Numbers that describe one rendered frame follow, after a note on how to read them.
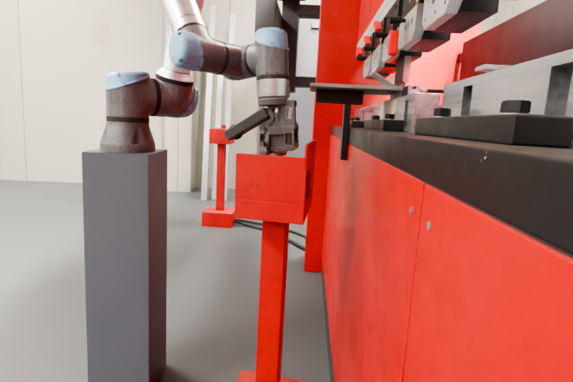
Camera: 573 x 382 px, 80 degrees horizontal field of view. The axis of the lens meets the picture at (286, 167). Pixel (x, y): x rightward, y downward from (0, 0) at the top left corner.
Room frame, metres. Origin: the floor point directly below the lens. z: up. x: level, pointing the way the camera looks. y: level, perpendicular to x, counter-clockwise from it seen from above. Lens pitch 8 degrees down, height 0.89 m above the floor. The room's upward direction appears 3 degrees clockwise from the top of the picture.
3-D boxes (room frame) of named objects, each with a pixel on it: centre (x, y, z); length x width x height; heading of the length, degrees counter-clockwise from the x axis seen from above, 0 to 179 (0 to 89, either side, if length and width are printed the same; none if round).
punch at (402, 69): (1.07, -0.34, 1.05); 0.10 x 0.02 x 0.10; 177
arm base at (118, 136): (1.01, 0.48, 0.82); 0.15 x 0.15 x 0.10
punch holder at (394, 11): (1.10, -0.34, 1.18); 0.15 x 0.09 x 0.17; 177
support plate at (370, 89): (1.08, -0.19, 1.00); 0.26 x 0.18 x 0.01; 87
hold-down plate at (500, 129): (0.47, -0.25, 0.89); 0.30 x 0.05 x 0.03; 177
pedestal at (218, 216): (2.77, 0.54, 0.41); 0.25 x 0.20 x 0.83; 87
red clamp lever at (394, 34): (0.92, -0.27, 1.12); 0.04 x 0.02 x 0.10; 87
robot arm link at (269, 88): (0.80, 0.04, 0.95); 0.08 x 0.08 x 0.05
